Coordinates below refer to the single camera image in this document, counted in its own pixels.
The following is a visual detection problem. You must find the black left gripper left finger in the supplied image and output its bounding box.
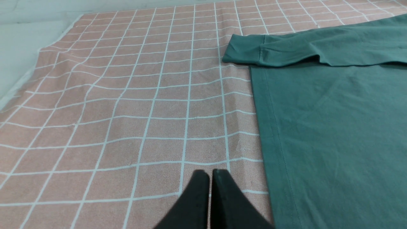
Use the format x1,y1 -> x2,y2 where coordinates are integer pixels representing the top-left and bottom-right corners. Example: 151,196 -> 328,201
154,170 -> 210,229

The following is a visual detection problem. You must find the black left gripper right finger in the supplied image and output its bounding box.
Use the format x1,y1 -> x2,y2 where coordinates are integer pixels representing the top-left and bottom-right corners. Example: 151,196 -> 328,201
210,169 -> 274,229

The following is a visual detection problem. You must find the green long sleeve shirt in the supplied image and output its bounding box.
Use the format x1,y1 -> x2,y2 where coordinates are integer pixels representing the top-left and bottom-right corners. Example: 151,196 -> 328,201
222,14 -> 407,229

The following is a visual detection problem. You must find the pink grid tablecloth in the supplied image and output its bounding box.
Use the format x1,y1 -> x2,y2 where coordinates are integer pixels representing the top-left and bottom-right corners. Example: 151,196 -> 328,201
0,0 -> 406,229

